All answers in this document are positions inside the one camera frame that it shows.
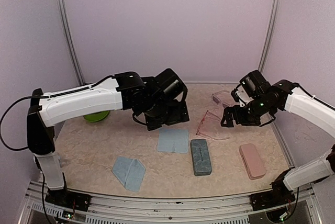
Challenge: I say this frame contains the green plate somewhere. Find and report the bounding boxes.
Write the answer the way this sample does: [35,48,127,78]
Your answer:
[83,110,110,123]

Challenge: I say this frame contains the square light blue cloth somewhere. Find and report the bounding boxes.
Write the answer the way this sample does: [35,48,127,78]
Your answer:
[157,128,189,154]

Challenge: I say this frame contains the front aluminium rail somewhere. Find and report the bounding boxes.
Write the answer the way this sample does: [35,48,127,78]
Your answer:
[25,181,319,224]

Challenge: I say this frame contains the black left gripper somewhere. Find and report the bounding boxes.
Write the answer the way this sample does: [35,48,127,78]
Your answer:
[144,96,191,131]

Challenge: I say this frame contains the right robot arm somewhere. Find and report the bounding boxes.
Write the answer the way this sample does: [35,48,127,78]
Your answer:
[220,70,334,205]

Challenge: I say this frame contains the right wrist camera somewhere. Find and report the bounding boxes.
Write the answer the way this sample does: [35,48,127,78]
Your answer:
[230,84,250,106]

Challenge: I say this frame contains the purple lens pink sunglasses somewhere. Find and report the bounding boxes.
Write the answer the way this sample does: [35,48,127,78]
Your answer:
[211,90,232,108]

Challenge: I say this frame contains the red lens pink sunglasses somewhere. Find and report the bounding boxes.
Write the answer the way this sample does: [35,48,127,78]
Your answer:
[196,110,230,141]

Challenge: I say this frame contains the aluminium corner post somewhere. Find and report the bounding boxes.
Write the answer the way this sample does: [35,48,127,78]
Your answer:
[258,0,280,73]
[57,0,85,85]

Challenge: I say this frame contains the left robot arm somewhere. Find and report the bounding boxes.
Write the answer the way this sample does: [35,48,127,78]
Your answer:
[27,69,189,206]

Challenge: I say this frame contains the grey-blue glasses case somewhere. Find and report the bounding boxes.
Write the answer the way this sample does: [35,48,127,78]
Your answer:
[190,139,212,176]

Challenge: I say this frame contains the left aluminium corner post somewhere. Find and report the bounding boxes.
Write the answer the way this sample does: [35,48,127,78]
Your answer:
[57,0,85,85]

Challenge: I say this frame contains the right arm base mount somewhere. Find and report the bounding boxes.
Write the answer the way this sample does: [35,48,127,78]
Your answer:
[250,181,296,211]

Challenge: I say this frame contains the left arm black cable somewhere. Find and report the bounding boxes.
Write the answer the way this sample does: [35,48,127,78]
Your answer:
[0,95,34,151]

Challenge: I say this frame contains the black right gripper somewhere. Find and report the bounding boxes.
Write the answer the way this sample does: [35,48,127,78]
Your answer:
[221,94,275,127]

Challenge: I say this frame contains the folded light blue cloth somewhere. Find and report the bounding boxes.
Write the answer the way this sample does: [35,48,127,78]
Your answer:
[112,156,146,192]

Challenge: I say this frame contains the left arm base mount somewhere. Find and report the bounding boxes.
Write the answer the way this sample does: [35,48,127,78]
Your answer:
[45,189,92,212]

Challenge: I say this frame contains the pink glasses case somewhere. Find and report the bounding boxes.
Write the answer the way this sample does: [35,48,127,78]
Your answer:
[239,143,266,180]

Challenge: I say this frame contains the right aluminium corner post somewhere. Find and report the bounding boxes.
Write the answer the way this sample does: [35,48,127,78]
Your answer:
[258,0,280,73]

